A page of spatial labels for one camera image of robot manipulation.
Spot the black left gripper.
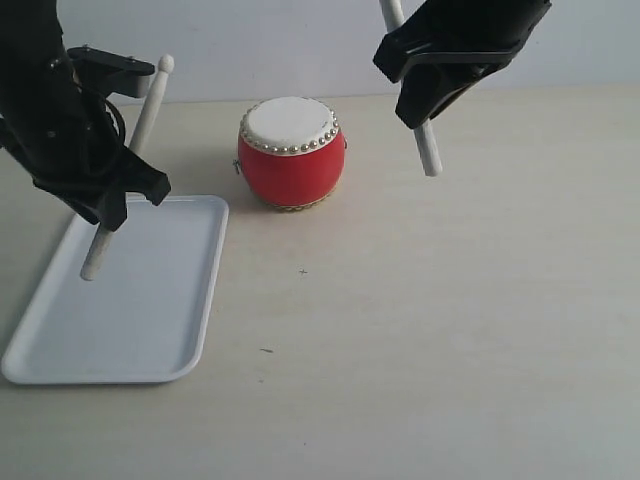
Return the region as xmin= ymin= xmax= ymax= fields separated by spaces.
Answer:
xmin=1 ymin=44 xmax=171 ymax=231

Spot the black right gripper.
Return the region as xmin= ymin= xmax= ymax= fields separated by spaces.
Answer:
xmin=373 ymin=0 xmax=552 ymax=129

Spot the wooden drumstick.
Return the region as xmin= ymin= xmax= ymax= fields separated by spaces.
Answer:
xmin=379 ymin=0 xmax=443 ymax=177
xmin=80 ymin=54 xmax=175 ymax=281

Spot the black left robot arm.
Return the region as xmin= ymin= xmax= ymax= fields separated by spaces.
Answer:
xmin=1 ymin=0 xmax=171 ymax=231

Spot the small red drum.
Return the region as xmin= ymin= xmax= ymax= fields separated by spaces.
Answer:
xmin=235 ymin=96 xmax=347 ymax=211

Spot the white rectangular plastic tray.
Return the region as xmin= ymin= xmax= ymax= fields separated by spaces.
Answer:
xmin=2 ymin=195 xmax=229 ymax=385

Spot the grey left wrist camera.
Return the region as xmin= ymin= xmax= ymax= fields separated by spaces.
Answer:
xmin=67 ymin=46 xmax=155 ymax=98

